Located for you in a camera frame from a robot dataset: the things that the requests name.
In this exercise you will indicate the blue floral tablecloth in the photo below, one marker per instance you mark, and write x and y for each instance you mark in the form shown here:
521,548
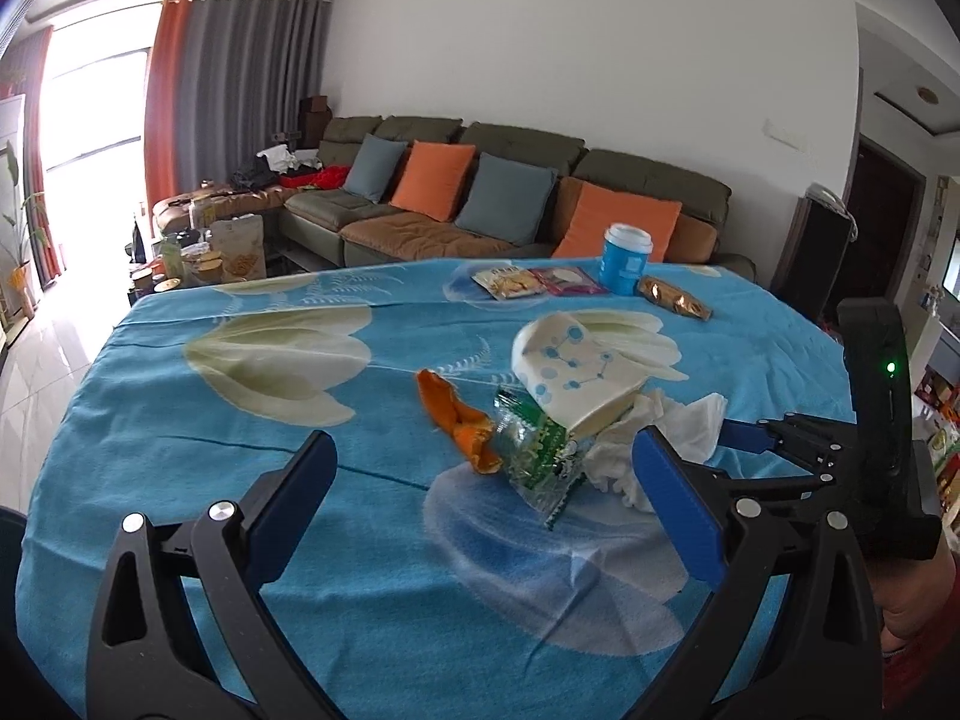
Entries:
187,480

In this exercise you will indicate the large window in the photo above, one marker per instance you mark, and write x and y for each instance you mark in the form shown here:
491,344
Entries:
90,105

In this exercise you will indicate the green and brown sofa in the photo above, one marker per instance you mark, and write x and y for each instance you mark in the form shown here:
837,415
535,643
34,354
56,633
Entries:
517,139

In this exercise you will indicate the orange cushion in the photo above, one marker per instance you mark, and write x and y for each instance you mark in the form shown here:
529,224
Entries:
577,221
433,180

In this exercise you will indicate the blue cup with white lid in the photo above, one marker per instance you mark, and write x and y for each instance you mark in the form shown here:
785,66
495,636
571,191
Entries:
622,262

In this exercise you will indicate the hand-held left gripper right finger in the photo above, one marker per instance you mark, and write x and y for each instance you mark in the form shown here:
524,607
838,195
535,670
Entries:
675,510

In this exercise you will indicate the yellow snack packet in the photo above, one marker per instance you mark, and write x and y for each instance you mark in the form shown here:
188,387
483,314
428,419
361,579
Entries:
510,283

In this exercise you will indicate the shelf of colourful packets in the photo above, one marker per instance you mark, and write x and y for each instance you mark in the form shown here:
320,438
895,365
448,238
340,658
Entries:
945,405

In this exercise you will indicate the pink snack packet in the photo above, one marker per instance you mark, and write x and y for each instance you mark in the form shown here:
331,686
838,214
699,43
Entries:
566,281

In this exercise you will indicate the green and white plastic wrapper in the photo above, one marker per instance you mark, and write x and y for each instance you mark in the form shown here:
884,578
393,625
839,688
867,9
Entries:
536,457

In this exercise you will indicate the potted green plant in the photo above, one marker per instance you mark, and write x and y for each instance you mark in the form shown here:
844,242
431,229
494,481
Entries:
30,217

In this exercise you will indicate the person's right hand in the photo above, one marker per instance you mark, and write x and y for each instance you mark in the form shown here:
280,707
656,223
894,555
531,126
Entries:
915,600

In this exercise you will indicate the grey-blue cushion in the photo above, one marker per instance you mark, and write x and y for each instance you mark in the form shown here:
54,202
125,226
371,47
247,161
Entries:
504,195
373,169

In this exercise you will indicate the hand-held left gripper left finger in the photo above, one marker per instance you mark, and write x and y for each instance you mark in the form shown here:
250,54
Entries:
292,510

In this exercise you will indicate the orange peel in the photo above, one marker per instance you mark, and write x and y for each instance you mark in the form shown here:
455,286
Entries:
450,412

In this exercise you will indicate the pile of clothes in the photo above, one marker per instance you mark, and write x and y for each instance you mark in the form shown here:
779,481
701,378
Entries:
285,165

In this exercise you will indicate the dark wooden door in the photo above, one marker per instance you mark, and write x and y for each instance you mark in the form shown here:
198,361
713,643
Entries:
877,195

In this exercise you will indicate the tall black appliance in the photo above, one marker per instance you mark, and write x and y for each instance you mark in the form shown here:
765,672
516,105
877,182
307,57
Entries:
817,255

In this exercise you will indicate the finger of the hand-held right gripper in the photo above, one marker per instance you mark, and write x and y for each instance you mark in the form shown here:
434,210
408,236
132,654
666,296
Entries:
746,435
780,490

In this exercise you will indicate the sealed gold snack packet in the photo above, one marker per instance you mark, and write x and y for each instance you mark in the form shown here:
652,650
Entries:
675,300

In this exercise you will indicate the white paper cup blue dots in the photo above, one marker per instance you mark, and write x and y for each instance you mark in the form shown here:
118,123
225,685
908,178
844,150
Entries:
570,375

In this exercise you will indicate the white tissue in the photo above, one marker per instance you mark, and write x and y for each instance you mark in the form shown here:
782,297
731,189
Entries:
690,420

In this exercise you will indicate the printed paper bag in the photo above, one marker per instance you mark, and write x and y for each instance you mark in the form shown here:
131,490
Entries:
236,247

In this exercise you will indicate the stack of brown boxes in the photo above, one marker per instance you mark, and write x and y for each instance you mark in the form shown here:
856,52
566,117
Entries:
313,116

